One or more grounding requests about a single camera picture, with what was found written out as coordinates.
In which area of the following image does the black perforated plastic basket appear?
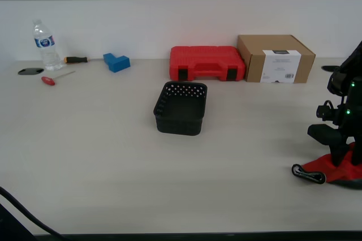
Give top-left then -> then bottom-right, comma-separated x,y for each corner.
153,80 -> 208,136

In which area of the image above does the blue plastic block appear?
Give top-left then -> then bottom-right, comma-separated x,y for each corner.
102,53 -> 131,74

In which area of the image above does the black robot base panel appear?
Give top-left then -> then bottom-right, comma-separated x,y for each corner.
0,203 -> 35,241

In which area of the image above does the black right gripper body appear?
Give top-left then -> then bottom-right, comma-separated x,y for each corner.
307,123 -> 362,151

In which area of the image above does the orange black handle screwdriver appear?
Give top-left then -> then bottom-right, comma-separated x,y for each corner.
63,56 -> 106,64

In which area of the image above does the clear plastic water bottle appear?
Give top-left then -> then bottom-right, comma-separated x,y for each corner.
32,19 -> 64,71

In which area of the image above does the red grey work glove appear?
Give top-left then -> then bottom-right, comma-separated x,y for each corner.
291,141 -> 362,190

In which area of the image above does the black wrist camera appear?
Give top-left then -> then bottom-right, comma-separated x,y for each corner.
316,100 -> 341,123

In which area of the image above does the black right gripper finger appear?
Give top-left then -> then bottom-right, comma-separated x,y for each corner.
351,141 -> 362,166
329,142 -> 350,167

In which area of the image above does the red plastic tool case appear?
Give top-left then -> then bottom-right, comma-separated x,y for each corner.
170,45 -> 246,82

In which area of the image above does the black cable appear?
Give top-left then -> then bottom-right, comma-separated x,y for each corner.
0,186 -> 70,241

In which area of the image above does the brown cardboard box white label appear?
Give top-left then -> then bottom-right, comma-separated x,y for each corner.
236,35 -> 316,84

